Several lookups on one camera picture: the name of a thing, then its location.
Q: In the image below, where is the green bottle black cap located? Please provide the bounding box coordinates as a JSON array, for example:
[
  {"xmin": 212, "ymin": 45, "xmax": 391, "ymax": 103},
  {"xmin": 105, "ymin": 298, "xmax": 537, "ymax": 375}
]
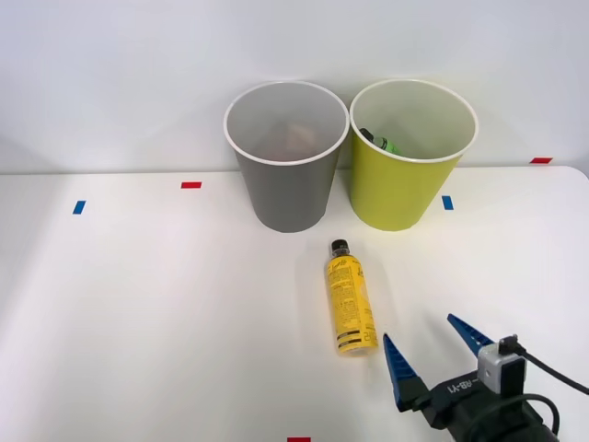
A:
[{"xmin": 359, "ymin": 127, "xmax": 402, "ymax": 156}]

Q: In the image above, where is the yellow-green plastic bin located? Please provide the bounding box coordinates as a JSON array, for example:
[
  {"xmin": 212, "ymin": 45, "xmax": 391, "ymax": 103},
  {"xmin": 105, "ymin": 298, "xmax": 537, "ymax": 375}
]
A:
[{"xmin": 349, "ymin": 78, "xmax": 479, "ymax": 233}]

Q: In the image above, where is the brown can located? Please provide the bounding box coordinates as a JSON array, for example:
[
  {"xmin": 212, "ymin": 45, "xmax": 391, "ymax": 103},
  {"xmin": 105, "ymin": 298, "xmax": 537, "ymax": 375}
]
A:
[{"xmin": 264, "ymin": 121, "xmax": 319, "ymax": 156}]

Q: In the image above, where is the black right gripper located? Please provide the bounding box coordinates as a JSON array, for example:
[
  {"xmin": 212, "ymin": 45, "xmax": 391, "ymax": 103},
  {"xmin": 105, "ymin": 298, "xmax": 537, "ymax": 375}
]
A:
[{"xmin": 382, "ymin": 313, "xmax": 549, "ymax": 442}]

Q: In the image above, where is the yellow bottle black cap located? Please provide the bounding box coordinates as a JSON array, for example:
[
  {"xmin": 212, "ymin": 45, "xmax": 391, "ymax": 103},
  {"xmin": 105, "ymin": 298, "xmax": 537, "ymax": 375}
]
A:
[{"xmin": 325, "ymin": 238, "xmax": 380, "ymax": 358}]

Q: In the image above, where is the grey plastic bin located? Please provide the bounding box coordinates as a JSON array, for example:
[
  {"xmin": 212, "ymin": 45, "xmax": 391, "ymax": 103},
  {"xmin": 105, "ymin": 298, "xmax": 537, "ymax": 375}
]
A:
[{"xmin": 223, "ymin": 80, "xmax": 350, "ymax": 234}]

